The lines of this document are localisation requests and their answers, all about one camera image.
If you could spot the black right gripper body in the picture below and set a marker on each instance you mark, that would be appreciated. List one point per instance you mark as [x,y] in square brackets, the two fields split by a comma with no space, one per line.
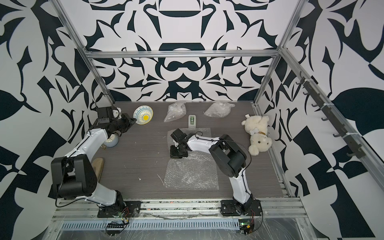
[180,150]

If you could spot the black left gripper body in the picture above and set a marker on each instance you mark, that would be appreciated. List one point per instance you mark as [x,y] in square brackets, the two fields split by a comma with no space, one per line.
[123,124]

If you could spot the bubble wrap sheet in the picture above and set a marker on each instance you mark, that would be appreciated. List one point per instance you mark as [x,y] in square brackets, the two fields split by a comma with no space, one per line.
[219,110]
[176,111]
[197,172]

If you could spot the yellow patterned bowl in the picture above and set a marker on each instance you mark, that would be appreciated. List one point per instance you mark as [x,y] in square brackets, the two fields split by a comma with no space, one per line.
[143,114]

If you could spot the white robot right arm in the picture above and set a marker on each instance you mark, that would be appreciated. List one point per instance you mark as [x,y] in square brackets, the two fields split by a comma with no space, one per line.
[230,159]

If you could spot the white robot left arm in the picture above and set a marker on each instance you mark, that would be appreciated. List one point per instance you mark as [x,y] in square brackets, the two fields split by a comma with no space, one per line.
[73,175]

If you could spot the white teddy bear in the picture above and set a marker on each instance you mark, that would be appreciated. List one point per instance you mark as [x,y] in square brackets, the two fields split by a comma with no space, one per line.
[257,128]

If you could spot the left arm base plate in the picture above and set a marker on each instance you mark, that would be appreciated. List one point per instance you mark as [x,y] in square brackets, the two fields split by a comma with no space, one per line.
[126,210]

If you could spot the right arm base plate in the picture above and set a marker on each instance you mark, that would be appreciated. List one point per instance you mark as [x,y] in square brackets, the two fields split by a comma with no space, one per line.
[233,208]

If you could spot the black wall hook rail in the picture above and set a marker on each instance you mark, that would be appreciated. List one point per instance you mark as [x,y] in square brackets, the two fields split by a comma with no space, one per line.
[333,115]

